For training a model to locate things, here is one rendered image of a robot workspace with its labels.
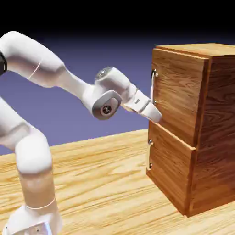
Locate wooden cabinet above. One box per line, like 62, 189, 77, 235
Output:
146, 43, 235, 218

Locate silver curved door handle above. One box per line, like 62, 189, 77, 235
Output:
150, 69, 158, 106
146, 139, 154, 171

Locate wooden cabinet door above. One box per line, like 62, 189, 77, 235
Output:
151, 48, 210, 147
146, 120, 196, 217

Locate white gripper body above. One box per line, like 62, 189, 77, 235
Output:
142, 102, 162, 123

